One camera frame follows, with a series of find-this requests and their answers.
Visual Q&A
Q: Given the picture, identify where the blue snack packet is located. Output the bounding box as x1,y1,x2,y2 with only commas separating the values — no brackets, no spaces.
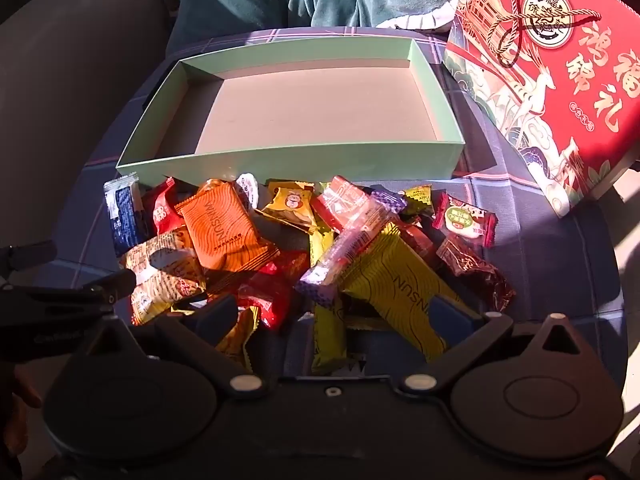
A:
103,172,147,257

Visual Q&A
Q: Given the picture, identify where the person's left hand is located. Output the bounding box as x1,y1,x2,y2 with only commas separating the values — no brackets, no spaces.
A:
6,362,45,411

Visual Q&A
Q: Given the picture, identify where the yellow cartoon-face packet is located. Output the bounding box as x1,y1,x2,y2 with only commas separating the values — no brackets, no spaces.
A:
255,180,321,234

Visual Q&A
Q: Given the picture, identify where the small red snack packet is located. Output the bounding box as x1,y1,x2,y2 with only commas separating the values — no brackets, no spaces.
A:
145,177,184,236

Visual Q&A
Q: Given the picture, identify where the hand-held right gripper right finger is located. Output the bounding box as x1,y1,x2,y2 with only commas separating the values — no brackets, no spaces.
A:
394,295,583,400

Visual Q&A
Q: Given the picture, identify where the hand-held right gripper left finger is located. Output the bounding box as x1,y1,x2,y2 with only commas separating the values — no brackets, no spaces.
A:
75,294,268,401

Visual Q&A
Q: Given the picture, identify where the pink red translucent packet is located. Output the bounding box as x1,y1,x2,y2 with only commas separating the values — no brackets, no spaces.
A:
315,176,372,233

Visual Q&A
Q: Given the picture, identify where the white orange striped packet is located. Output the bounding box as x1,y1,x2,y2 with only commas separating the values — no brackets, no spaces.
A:
120,230,207,326

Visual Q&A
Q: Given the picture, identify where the green cardboard box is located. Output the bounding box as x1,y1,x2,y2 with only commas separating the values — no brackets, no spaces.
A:
116,37,467,183

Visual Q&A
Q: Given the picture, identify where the white jelly cup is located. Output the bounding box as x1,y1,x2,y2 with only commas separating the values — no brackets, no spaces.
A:
235,173,260,208

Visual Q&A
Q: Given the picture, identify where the red patterned packet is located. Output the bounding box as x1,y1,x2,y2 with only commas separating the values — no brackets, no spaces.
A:
237,250,311,332

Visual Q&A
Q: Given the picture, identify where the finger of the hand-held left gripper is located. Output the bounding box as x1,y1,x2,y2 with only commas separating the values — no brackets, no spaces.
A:
0,242,57,272
82,269,137,303

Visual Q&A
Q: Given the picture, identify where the yellow orange snack packet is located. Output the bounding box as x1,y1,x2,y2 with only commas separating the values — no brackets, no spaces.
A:
215,305,262,367

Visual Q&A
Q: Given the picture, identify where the long yellow packet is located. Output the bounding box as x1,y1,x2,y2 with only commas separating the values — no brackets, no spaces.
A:
310,305,349,374

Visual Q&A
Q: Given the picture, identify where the red candy green label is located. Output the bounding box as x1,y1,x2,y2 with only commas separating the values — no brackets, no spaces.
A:
432,192,499,249

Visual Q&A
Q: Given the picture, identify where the olive green small packet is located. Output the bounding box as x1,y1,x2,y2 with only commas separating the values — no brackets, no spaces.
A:
400,185,434,216

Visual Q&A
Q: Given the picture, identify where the blue plaid cloth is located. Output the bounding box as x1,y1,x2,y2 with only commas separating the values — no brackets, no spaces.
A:
30,27,631,386

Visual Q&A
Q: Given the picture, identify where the maroon snack packet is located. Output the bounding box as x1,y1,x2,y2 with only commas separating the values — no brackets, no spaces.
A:
395,220,442,272

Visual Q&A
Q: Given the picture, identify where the yellow wavy-lined packet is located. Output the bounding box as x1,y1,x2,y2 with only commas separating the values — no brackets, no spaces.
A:
340,222,469,362

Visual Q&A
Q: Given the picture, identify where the long purple-white packet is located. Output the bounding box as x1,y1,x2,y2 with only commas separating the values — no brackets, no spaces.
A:
295,194,407,307

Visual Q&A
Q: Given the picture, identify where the orange wavy-lined packet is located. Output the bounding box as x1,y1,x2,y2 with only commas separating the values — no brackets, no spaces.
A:
175,180,281,287

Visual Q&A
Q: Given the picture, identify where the dark red foil packet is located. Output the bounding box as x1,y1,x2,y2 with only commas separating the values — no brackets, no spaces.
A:
435,235,517,312

